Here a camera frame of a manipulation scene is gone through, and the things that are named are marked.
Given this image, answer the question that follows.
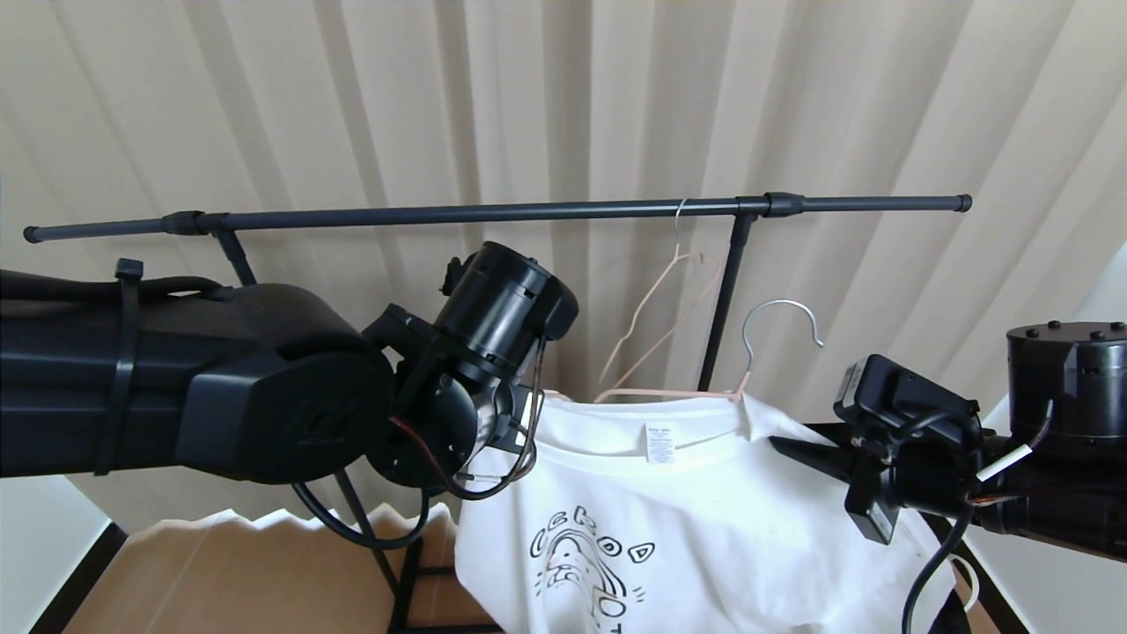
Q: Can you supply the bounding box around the black clothes rack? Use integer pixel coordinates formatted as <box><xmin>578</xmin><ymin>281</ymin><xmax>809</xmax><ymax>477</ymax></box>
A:
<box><xmin>24</xmin><ymin>192</ymin><xmax>972</xmax><ymax>634</ymax></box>

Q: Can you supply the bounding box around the beige curtain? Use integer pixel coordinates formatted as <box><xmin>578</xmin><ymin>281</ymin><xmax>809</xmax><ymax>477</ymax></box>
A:
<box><xmin>0</xmin><ymin>0</ymin><xmax>1127</xmax><ymax>534</ymax></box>

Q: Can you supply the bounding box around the pink clothes hanger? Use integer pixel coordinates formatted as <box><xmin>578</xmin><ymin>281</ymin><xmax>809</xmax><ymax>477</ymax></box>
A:
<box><xmin>594</xmin><ymin>299</ymin><xmax>826</xmax><ymax>406</ymax></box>
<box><xmin>599</xmin><ymin>198</ymin><xmax>727</xmax><ymax>393</ymax></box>

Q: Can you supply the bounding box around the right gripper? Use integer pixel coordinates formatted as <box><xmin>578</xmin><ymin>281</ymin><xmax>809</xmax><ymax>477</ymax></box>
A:
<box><xmin>769</xmin><ymin>424</ymin><xmax>1127</xmax><ymax>564</ymax></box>

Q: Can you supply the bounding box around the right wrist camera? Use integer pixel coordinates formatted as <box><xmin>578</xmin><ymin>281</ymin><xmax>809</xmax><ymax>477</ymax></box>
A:
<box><xmin>833</xmin><ymin>354</ymin><xmax>985</xmax><ymax>454</ymax></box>

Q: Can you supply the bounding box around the white printed T-shirt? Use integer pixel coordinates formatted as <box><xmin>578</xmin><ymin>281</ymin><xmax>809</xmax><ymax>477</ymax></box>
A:
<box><xmin>453</xmin><ymin>392</ymin><xmax>956</xmax><ymax>634</ymax></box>

